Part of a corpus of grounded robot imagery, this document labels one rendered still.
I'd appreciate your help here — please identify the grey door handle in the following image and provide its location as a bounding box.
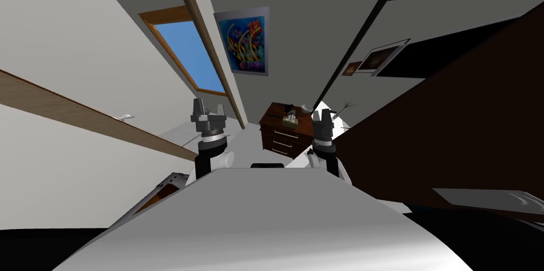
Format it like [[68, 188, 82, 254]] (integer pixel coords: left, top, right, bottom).
[[432, 187, 544, 222]]

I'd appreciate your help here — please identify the wooden framed window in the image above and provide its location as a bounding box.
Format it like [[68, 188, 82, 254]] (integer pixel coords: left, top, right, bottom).
[[138, 5, 228, 97]]

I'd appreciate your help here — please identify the dark brown door leaf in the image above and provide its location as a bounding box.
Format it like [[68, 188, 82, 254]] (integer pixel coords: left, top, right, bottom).
[[331, 2, 544, 223]]

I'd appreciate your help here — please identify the white framed brown picture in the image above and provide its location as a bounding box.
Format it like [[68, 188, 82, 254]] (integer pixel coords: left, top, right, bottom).
[[356, 38, 412, 74]]

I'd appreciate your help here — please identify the brown wooden dresser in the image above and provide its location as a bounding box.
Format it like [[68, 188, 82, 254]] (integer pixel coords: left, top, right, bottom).
[[258, 101, 316, 160]]

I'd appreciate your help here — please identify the small brown wall picture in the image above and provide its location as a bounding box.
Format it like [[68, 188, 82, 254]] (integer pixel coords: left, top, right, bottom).
[[342, 61, 363, 78]]

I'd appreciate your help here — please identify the black wall screen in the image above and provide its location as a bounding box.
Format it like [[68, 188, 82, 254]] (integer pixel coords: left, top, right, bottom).
[[376, 15, 523, 80]]

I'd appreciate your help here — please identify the white door leaf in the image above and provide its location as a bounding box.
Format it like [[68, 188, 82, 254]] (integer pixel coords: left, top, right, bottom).
[[0, 69, 199, 232]]

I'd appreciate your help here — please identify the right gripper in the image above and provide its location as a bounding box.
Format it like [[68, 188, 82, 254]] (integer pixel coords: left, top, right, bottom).
[[312, 108, 337, 140]]

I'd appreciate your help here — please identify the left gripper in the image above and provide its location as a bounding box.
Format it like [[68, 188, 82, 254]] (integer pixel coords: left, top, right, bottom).
[[190, 97, 226, 134]]

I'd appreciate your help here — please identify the colourful framed wall picture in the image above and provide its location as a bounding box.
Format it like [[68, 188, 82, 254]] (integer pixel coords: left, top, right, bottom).
[[213, 6, 270, 77]]

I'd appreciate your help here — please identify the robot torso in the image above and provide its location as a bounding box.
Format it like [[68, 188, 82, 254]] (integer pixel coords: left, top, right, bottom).
[[53, 162, 474, 271]]

